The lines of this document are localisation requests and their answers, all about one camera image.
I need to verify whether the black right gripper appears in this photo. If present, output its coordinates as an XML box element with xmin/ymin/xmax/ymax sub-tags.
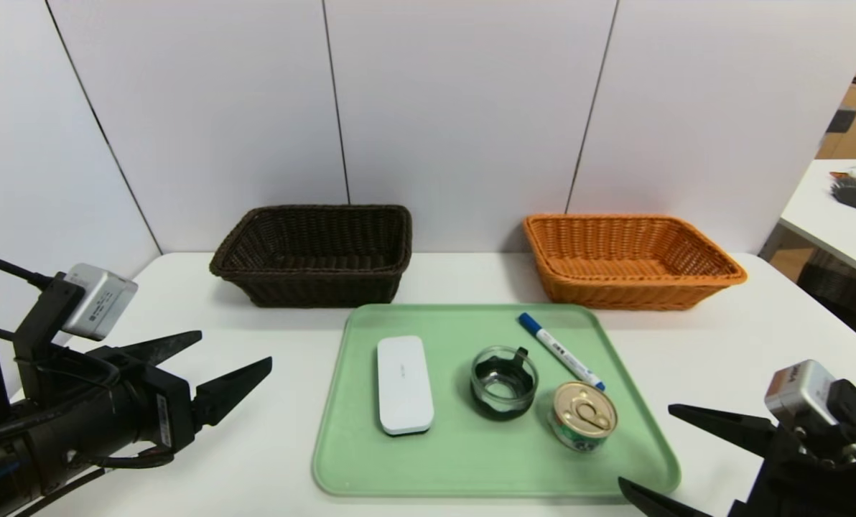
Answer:
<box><xmin>618</xmin><ymin>404</ymin><xmax>856</xmax><ymax>517</ymax></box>

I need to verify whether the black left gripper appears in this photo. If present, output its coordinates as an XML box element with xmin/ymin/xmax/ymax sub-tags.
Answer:
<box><xmin>26</xmin><ymin>330</ymin><xmax>273</xmax><ymax>495</ymax></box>

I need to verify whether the tin can with gold lid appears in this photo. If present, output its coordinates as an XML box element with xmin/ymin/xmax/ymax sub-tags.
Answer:
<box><xmin>549</xmin><ymin>381</ymin><xmax>618</xmax><ymax>453</ymax></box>

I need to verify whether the blue and white marker pen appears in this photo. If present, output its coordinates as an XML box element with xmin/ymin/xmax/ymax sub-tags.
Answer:
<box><xmin>518</xmin><ymin>312</ymin><xmax>607</xmax><ymax>392</ymax></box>

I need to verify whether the small glass cup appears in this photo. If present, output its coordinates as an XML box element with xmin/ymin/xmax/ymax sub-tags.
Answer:
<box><xmin>470</xmin><ymin>345</ymin><xmax>539</xmax><ymax>421</ymax></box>

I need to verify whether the white rectangular eraser case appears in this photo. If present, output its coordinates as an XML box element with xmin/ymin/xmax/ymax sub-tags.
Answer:
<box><xmin>376</xmin><ymin>335</ymin><xmax>435</xmax><ymax>436</ymax></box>

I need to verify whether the dark brown wicker basket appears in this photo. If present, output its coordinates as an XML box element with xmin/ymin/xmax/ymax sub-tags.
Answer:
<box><xmin>209</xmin><ymin>205</ymin><xmax>413</xmax><ymax>309</ymax></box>

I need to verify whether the orange wicker basket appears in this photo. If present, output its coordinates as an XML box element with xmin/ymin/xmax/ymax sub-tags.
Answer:
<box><xmin>522</xmin><ymin>213</ymin><xmax>748</xmax><ymax>311</ymax></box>

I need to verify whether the dark wicker chair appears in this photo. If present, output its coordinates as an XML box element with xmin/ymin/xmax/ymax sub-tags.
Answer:
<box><xmin>796</xmin><ymin>251</ymin><xmax>856</xmax><ymax>358</ymax></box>

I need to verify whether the light green plastic tray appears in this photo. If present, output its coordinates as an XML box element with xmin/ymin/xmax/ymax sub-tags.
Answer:
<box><xmin>312</xmin><ymin>303</ymin><xmax>681</xmax><ymax>498</ymax></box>

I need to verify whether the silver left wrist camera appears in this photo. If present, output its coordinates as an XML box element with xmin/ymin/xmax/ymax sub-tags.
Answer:
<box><xmin>62</xmin><ymin>264</ymin><xmax>139</xmax><ymax>341</ymax></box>

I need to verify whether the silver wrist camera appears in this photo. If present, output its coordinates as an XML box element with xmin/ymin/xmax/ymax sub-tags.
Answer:
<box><xmin>764</xmin><ymin>360</ymin><xmax>838</xmax><ymax>424</ymax></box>
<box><xmin>62</xmin><ymin>264</ymin><xmax>139</xmax><ymax>341</ymax></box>

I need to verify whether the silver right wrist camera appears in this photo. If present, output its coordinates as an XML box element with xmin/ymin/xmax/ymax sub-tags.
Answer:
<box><xmin>764</xmin><ymin>360</ymin><xmax>838</xmax><ymax>424</ymax></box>

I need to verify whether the black left camera bracket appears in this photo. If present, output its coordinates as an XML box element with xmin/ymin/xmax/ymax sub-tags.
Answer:
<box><xmin>13</xmin><ymin>273</ymin><xmax>84</xmax><ymax>403</ymax></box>

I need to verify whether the black left camera cable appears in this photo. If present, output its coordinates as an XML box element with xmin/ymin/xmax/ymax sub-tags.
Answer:
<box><xmin>0</xmin><ymin>248</ymin><xmax>55</xmax><ymax>288</ymax></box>

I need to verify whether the dark grey wall box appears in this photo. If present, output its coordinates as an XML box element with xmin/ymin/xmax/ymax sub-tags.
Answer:
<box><xmin>824</xmin><ymin>108</ymin><xmax>856</xmax><ymax>136</ymax></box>

